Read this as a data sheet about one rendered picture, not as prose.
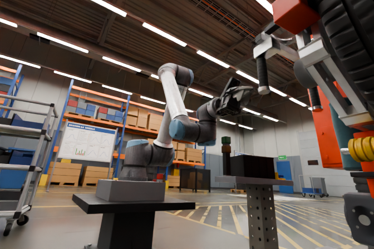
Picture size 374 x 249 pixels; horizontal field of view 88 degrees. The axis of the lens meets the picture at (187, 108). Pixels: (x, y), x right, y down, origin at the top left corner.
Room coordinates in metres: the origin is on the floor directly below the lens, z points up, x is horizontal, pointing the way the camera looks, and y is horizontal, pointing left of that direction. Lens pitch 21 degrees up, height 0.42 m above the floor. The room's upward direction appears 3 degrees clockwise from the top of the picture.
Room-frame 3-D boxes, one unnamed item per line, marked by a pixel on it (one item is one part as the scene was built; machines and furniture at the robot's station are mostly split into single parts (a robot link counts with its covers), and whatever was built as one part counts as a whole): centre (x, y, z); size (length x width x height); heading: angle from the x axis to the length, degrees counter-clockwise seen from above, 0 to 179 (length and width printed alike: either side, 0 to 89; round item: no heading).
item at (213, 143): (0.93, -0.10, 0.64); 0.12 x 0.09 x 0.12; 119
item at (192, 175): (9.52, -0.53, 0.48); 1.27 x 0.88 x 0.97; 34
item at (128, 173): (1.37, 0.33, 0.45); 0.19 x 0.19 x 0.10
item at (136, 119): (10.69, 2.32, 2.30); 8.30 x 1.23 x 4.60; 124
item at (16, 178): (5.00, 4.12, 0.48); 0.64 x 0.54 x 0.97; 41
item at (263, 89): (0.66, -0.29, 0.83); 0.04 x 0.04 x 0.16
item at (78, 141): (5.82, 2.87, 0.97); 1.50 x 0.50 x 1.95; 124
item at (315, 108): (0.81, -0.59, 0.83); 0.04 x 0.04 x 0.16
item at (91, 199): (1.37, 0.33, 0.15); 0.60 x 0.60 x 0.30; 34
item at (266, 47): (0.63, -0.31, 0.93); 0.09 x 0.05 x 0.05; 27
